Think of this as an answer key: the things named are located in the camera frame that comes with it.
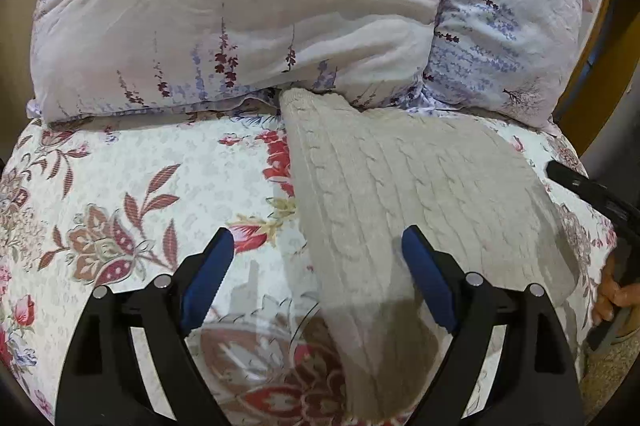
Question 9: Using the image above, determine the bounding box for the beige cable-knit sweater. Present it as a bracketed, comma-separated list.
[280, 89, 578, 422]

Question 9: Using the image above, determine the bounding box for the person's right hand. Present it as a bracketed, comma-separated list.
[591, 253, 640, 338]

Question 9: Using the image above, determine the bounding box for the white floral bedspread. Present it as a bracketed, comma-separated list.
[0, 109, 618, 426]

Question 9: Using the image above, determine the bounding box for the pink lower pillow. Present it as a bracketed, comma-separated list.
[423, 0, 582, 131]

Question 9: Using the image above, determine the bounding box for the lavender floral pillow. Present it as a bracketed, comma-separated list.
[29, 0, 440, 123]

